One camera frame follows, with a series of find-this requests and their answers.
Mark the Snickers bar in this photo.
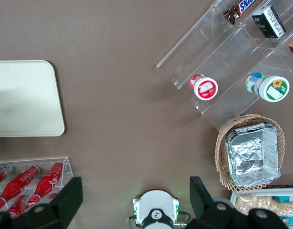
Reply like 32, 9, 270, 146
223, 0, 257, 25

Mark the beige plastic serving tray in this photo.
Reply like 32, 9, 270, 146
0, 60, 66, 138

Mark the small black carton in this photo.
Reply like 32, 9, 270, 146
251, 5, 287, 39

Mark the red lid yogurt cup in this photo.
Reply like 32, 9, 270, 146
189, 73, 219, 101

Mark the clear acrylic stepped display stand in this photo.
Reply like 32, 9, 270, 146
156, 0, 293, 132

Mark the light wicker basket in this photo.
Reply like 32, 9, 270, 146
215, 114, 286, 193

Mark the large teal snack packet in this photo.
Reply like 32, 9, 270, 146
279, 215, 293, 227

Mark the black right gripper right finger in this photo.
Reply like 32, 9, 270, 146
184, 176, 293, 229

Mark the clear bag of peanut snack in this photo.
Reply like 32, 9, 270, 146
234, 194, 265, 216
262, 201, 293, 217

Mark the clear acrylic bottle rack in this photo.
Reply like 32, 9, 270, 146
0, 156, 73, 217

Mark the green lid yogurt cup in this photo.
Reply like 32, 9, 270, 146
245, 72, 291, 103

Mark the aluminium foil container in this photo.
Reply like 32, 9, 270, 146
224, 122, 282, 187

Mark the white rectangular snack tray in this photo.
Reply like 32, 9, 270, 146
229, 188, 293, 229

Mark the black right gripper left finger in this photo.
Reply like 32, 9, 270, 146
0, 176, 84, 229

